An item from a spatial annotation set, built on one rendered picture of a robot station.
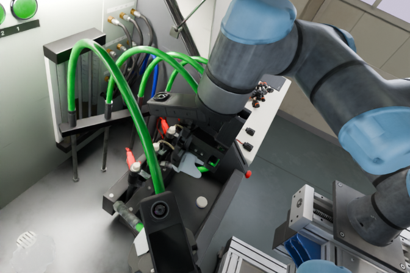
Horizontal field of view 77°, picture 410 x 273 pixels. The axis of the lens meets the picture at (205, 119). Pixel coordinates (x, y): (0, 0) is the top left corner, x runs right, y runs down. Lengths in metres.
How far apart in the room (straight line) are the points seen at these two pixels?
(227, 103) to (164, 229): 0.17
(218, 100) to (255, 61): 0.07
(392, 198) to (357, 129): 0.61
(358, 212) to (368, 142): 0.67
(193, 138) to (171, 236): 0.15
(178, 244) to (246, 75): 0.22
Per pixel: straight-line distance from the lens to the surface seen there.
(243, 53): 0.30
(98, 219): 0.89
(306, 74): 0.34
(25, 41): 0.64
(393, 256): 1.03
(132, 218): 0.54
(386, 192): 0.90
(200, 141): 0.41
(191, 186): 0.99
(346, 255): 1.03
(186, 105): 0.41
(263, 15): 0.29
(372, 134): 0.29
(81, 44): 0.48
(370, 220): 0.95
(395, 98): 0.31
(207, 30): 0.78
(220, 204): 0.85
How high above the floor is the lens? 1.66
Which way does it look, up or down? 42 degrees down
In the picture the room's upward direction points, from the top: 24 degrees clockwise
